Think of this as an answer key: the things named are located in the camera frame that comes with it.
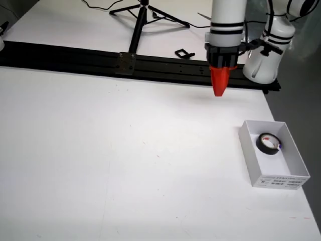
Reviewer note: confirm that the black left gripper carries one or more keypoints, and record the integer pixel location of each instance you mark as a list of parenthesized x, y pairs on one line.
[(222, 56)]

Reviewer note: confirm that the black tape roll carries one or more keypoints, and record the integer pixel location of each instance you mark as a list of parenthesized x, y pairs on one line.
[(262, 148)]

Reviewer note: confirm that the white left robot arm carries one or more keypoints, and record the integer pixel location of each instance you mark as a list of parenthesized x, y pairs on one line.
[(227, 15)]

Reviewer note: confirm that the white cardboard bin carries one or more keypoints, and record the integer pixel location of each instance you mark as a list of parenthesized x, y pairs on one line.
[(273, 170)]

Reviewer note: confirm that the grey metal mounting plate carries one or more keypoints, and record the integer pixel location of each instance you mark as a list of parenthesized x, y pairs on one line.
[(126, 64)]

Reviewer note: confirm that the black plastic bracket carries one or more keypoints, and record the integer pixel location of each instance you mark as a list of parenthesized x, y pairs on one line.
[(183, 53)]

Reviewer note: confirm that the black camera tripod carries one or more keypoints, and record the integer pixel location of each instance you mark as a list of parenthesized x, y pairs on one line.
[(136, 32)]

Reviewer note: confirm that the black aluminium rail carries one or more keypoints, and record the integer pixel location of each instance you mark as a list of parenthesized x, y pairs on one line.
[(62, 59)]

